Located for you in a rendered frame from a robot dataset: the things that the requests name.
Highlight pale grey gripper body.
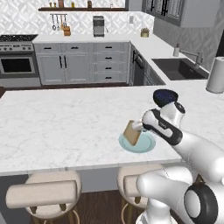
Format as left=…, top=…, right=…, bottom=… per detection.
left=131, top=121, right=144, bottom=132

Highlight light blue plate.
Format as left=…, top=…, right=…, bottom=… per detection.
left=118, top=129, right=157, bottom=154

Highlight brown toast slice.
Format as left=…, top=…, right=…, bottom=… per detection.
left=122, top=119, right=141, bottom=147

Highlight grey cupboards under sink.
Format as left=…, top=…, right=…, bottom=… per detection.
left=143, top=62, right=167, bottom=87

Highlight beige round bar stool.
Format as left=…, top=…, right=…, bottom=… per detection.
left=116, top=164, right=176, bottom=224
left=5, top=170, right=83, bottom=224

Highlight black dishwasher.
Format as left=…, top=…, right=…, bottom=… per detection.
left=131, top=49, right=145, bottom=87

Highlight dark sink basin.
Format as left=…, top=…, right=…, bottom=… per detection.
left=150, top=57, right=210, bottom=81

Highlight white soap dispenser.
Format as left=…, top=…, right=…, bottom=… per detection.
left=172, top=43, right=181, bottom=58

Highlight grey base cupboard run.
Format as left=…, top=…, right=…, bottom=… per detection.
left=32, top=41, right=131, bottom=87

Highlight silver sink tap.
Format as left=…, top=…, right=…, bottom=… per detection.
left=178, top=49, right=204, bottom=70

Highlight white paper towel roll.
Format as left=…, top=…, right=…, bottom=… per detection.
left=205, top=56, right=224, bottom=95

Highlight small potted plant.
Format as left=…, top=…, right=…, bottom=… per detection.
left=140, top=27, right=151, bottom=39

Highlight wooden knife block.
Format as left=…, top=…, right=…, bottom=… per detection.
left=62, top=25, right=72, bottom=37

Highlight stainless steel range oven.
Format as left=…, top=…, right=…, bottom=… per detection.
left=0, top=33, right=42, bottom=88

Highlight grey wall cupboards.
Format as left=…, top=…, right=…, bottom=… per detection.
left=141, top=0, right=221, bottom=29

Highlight dark wooden wall shelf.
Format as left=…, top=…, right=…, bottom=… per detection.
left=38, top=7, right=130, bottom=12

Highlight rail with hanging tools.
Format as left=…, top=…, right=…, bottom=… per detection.
left=49, top=12, right=69, bottom=32

